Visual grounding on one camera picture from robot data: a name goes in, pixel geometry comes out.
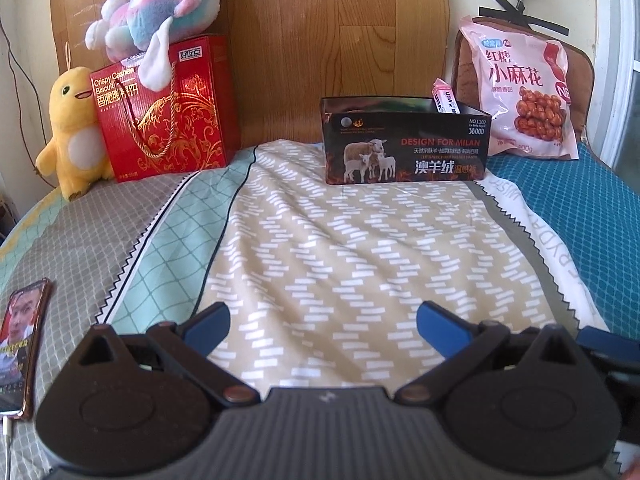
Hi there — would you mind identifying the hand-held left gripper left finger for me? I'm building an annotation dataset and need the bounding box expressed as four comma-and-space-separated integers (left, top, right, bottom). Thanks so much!
67, 302, 262, 407

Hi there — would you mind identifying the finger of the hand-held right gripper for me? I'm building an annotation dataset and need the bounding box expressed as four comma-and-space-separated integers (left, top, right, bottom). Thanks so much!
577, 326, 640, 377

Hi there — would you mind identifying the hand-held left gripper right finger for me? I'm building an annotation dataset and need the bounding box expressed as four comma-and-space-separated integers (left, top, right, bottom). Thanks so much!
394, 300, 582, 407

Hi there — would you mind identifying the black sheep print box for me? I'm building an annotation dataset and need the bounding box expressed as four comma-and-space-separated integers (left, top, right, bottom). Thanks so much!
320, 94, 494, 186

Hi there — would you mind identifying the patterned bed blanket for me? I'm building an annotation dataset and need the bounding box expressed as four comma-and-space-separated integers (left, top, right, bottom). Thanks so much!
0, 140, 612, 480

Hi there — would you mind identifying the teal bed sheet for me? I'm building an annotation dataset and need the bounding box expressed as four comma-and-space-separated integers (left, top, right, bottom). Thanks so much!
482, 142, 640, 347

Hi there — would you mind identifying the smartphone with lit screen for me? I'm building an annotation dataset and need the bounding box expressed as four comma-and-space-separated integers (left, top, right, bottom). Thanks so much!
0, 277, 54, 421

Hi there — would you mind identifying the red gift box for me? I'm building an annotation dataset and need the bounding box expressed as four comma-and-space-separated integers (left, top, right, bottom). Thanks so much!
90, 35, 241, 184

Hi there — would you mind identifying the pink stick snack packet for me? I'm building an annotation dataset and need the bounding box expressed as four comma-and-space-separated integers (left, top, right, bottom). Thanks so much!
431, 78, 464, 116

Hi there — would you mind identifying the yellow plush duck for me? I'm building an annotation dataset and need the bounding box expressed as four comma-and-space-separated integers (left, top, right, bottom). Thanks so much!
35, 66, 117, 203

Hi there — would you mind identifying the large pink snack bag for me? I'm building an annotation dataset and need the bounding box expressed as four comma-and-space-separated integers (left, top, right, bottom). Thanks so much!
459, 15, 584, 161

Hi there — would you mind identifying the brown cushion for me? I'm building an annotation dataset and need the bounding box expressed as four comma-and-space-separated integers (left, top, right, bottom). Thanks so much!
450, 16, 596, 149

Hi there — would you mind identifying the black tape cross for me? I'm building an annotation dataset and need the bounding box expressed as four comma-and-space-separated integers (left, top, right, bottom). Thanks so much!
479, 0, 571, 37

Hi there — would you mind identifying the wooden headboard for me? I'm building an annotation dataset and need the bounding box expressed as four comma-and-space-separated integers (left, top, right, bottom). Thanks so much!
47, 0, 462, 162

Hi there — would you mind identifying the pink blue plush toy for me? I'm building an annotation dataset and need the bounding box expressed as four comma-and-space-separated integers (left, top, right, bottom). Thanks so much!
85, 0, 234, 92

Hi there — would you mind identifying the white charging cable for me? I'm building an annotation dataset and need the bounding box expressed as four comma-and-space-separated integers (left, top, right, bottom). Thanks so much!
0, 412, 17, 480

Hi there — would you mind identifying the white window frame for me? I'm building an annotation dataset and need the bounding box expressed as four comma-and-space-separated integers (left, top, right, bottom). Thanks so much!
586, 0, 640, 152

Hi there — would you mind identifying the thin black wall cable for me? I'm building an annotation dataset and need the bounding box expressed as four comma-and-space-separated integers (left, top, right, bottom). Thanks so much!
0, 21, 38, 171

